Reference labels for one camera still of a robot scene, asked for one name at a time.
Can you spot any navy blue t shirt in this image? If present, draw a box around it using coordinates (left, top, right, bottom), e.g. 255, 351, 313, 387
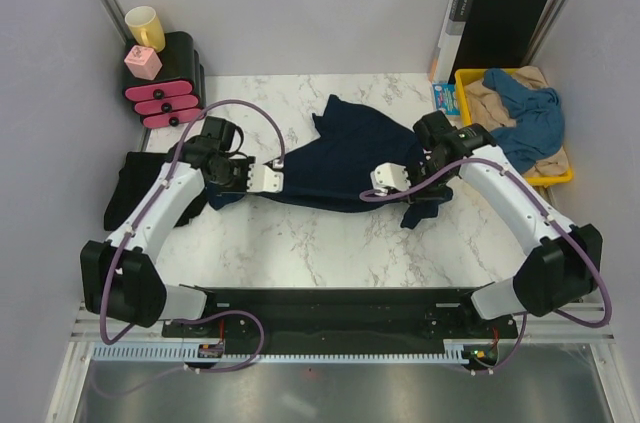
202, 94, 454, 230

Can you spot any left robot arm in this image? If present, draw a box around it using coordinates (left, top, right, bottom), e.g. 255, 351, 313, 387
80, 117, 254, 342

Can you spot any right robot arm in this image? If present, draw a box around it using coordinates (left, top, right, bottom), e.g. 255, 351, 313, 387
411, 111, 612, 337

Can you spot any blue small book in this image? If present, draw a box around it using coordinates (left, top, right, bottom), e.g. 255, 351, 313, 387
432, 83, 461, 117

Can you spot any beige t shirt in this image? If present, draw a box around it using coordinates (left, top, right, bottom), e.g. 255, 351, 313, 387
464, 66, 571, 179

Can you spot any yellow plastic bin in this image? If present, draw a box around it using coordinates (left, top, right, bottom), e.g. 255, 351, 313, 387
453, 67, 575, 188

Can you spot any folded black t shirt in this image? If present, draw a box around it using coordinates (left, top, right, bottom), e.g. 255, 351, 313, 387
103, 151, 206, 232

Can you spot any black pink drawer unit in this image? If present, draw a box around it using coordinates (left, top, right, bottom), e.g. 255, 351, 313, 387
120, 31, 206, 129

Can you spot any black orange folder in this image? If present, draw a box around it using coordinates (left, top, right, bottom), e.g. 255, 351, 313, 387
429, 0, 548, 83

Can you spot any pink cube box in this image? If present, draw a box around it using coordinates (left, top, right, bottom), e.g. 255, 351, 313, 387
124, 45, 162, 80

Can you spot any yellow mug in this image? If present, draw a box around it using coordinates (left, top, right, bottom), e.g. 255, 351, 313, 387
125, 6, 166, 53

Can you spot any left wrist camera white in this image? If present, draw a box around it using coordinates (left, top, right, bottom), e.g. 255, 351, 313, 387
246, 163, 284, 193

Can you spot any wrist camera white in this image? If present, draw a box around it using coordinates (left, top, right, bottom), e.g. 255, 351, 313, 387
246, 163, 284, 193
370, 163, 411, 195

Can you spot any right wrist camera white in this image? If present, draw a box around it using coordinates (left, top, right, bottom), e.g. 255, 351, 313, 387
370, 163, 411, 195

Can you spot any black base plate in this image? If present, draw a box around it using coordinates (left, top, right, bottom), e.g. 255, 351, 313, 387
162, 288, 517, 356

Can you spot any right cable duct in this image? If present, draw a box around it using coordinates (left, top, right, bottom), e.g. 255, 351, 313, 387
444, 340, 500, 366

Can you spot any cable duct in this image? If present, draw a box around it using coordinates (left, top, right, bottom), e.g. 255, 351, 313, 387
444, 340, 500, 366
92, 341, 225, 363

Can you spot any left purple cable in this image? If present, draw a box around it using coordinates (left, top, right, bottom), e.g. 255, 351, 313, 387
89, 99, 287, 398

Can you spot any left cable duct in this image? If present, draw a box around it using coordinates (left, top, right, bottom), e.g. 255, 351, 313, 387
92, 341, 225, 363

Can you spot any aluminium rail frame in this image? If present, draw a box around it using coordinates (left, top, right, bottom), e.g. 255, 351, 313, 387
44, 182, 617, 423

